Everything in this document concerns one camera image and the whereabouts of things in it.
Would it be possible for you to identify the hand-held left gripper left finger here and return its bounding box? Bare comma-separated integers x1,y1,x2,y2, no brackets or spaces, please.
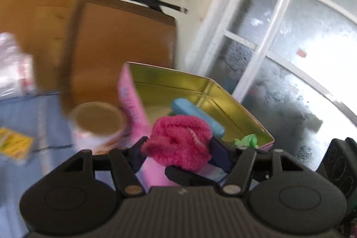
59,136,150,197

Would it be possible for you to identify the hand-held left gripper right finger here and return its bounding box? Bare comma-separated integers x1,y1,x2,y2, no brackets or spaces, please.
208,138,303,196

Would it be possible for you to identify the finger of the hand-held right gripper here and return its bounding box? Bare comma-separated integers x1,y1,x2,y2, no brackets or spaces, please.
164,165,231,188

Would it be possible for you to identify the green cloth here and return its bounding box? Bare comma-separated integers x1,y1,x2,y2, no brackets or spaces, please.
233,134,256,148

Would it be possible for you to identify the pink fluffy cloth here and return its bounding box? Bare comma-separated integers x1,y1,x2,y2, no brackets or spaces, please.
141,114,213,172

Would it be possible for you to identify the light blue glasses case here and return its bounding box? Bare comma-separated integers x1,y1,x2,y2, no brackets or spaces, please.
171,98,225,139

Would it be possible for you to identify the pink tin box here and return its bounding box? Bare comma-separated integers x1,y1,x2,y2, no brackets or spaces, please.
116,61,275,187

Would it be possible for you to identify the white snack tub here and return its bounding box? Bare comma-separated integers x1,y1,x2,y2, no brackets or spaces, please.
68,102,129,155

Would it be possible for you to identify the blue tablecloth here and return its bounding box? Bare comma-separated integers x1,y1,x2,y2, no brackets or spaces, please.
0,90,152,238

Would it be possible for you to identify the yellow snack packet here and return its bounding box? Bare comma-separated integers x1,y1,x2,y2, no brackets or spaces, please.
0,127,34,164

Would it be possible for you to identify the white framed frosted glass door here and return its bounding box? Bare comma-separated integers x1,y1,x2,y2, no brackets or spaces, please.
185,0,357,173

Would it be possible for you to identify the plastic bag of paper cups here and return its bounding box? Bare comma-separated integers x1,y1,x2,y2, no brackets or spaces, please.
0,32,39,98

